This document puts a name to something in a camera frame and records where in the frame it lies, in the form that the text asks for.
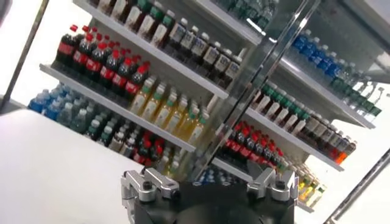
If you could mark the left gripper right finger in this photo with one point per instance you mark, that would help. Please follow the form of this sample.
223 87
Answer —
263 181

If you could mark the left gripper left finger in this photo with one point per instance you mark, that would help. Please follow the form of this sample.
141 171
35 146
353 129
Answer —
134 181

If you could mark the yellow juice bottle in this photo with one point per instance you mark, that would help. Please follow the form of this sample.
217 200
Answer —
307 190
175 118
164 161
151 105
140 99
317 198
198 131
174 167
187 124
163 111

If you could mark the beige label tea bottle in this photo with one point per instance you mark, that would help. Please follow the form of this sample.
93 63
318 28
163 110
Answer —
115 142
310 127
317 131

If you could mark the metal shelf rack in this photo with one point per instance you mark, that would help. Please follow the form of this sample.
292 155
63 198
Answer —
292 140
91 95

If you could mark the green cap tea bottle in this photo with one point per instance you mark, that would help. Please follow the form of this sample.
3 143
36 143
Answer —
301 129
278 114
118 7
133 18
270 109
147 25
93 131
295 124
105 138
287 120
160 33
261 104

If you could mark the green label water bottle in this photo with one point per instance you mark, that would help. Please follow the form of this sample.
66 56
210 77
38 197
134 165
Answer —
65 115
368 106
353 95
361 101
376 111
337 83
345 89
80 122

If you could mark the red drink bottle white label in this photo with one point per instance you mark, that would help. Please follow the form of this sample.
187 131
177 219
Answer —
342 156

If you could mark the black pole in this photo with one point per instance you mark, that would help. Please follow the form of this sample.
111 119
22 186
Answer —
359 188
24 53

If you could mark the blue label water bottle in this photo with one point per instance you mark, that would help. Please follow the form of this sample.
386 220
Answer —
53 111
325 62
317 55
300 42
36 105
309 48
333 69

